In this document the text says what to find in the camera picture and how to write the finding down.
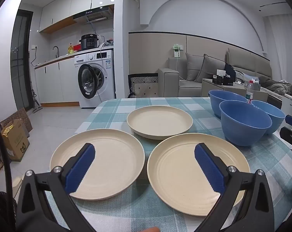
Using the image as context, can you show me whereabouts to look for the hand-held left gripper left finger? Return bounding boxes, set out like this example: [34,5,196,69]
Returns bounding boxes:
[15,142,97,232]

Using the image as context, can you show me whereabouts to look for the white curtain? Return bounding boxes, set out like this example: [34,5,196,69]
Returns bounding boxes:
[263,14,292,81]

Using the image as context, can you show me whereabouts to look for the blue bowl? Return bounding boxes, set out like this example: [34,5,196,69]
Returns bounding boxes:
[208,90,248,119]
[251,100,286,135]
[219,100,273,147]

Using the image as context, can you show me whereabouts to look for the grey side cabinet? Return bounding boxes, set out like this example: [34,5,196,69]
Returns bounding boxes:
[201,78,269,102]

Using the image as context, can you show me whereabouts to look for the brown patterned flat box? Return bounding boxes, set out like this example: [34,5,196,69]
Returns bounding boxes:
[0,108,33,134]

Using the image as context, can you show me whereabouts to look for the navy bag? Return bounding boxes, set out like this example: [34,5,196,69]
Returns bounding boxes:
[224,63,237,81]

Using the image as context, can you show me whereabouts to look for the white wall cabinets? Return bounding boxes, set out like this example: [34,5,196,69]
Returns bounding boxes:
[39,0,116,33]

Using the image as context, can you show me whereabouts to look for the clear water bottle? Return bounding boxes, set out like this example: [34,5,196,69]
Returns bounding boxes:
[246,80,255,104]

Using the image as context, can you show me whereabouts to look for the black cable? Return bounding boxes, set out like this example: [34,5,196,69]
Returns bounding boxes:
[0,118,19,232]

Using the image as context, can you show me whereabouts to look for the teal checked tablecloth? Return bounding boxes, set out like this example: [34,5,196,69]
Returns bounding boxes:
[45,97,292,232]

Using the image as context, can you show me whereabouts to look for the green white wall charger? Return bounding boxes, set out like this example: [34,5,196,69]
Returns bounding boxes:
[172,43,184,58]

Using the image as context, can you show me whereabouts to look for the black white patterned bag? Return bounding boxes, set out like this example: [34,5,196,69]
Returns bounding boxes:
[128,73,159,99]

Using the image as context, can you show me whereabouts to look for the black box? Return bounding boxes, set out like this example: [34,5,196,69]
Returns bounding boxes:
[212,75,234,86]

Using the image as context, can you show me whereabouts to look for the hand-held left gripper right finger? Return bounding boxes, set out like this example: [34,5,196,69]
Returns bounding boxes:
[193,142,275,232]

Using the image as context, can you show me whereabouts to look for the steel range hood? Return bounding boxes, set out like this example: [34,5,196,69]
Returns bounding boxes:
[73,6,114,25]

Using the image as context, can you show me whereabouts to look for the white kitchen base cabinet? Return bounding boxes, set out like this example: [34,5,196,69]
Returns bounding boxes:
[35,54,80,107]

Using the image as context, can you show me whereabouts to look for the dark glass door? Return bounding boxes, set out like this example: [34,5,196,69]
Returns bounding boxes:
[10,9,34,113]

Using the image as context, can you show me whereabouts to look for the white washing machine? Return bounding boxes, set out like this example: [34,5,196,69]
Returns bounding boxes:
[74,49,116,109]

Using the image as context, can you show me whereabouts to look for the grey sofa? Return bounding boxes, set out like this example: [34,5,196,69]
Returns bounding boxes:
[158,47,274,97]

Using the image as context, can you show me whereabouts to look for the black mesh basket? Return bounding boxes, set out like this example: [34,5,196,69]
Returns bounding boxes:
[0,191,18,232]

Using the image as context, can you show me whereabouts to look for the grey blanket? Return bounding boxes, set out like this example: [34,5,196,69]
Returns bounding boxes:
[258,76,292,95]

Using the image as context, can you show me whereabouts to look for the black pressure cooker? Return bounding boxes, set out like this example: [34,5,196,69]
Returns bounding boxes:
[79,34,99,51]

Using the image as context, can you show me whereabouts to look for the grey cushion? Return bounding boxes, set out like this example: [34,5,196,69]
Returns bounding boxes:
[194,54,228,83]
[186,53,205,82]

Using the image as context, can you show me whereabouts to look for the grey stick vacuum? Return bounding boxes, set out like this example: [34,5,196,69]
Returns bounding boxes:
[31,89,42,114]

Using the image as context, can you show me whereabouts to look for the printed cardboard box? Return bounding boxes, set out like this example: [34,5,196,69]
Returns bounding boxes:
[1,119,30,162]

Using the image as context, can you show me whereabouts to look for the cream round plate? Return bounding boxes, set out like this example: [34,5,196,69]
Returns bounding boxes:
[147,133,251,217]
[127,106,193,141]
[50,129,146,201]

